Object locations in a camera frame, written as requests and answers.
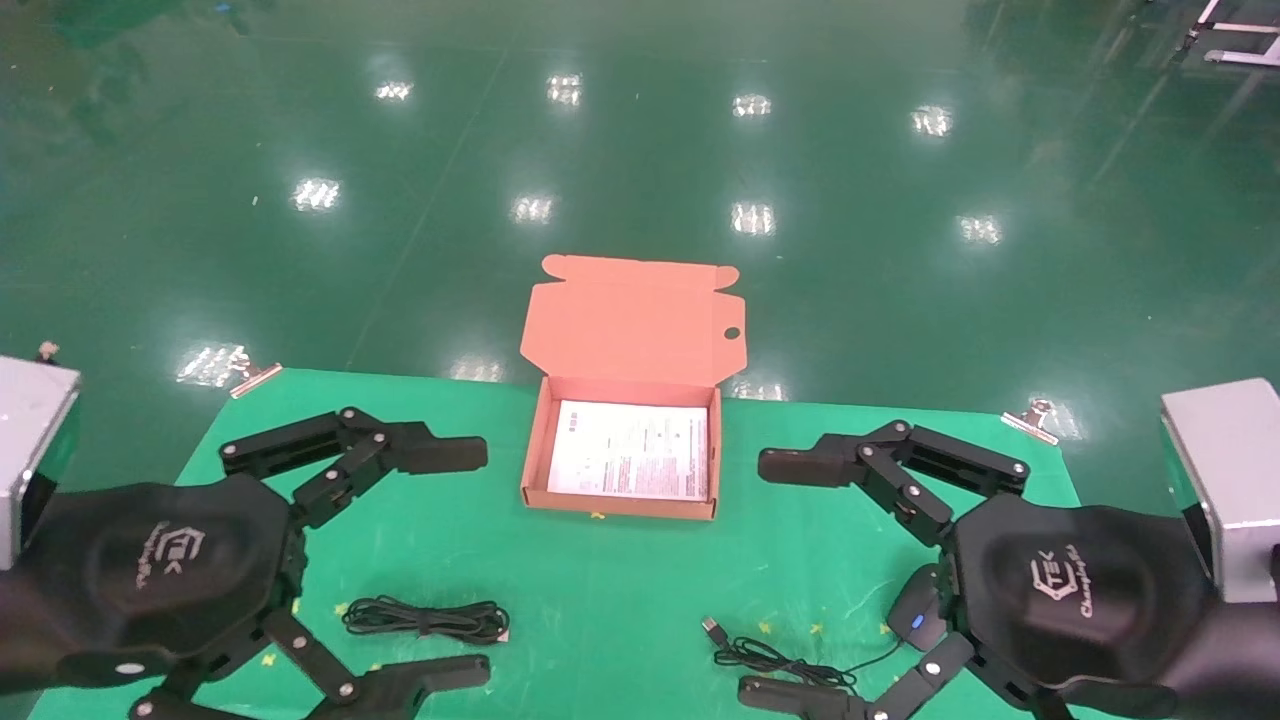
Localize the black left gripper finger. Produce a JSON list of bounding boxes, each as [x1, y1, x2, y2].
[[128, 608, 493, 720], [219, 407, 489, 531]]

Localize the green table mat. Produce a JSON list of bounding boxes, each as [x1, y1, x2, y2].
[[30, 368, 1171, 720]]

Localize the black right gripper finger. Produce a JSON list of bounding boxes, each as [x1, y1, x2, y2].
[[757, 420, 1031, 548], [738, 630, 1061, 720]]

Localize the black data cable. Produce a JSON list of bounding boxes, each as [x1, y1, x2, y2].
[[342, 596, 511, 644]]

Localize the open orange cardboard box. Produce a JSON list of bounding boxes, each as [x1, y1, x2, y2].
[[519, 254, 748, 522]]

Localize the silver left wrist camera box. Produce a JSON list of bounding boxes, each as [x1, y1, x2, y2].
[[0, 355, 83, 571]]

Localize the black wired mouse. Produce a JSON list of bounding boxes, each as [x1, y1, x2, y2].
[[702, 563, 948, 693]]

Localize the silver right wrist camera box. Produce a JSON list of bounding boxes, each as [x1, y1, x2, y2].
[[1160, 378, 1280, 604]]

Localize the metal binder clip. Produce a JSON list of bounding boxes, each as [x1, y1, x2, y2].
[[228, 347, 284, 399], [1002, 398, 1061, 446]]

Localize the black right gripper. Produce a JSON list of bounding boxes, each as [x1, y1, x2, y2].
[[943, 498, 1280, 720]]

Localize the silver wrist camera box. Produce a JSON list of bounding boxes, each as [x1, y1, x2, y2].
[[0, 355, 83, 571], [1160, 378, 1280, 604]]

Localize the white metal frame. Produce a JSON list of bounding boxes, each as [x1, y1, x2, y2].
[[1175, 0, 1280, 69]]

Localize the white printed instruction sheet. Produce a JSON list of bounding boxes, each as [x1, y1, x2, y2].
[[547, 400, 710, 501]]

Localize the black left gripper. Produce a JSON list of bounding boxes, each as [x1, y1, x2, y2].
[[0, 475, 307, 693]]

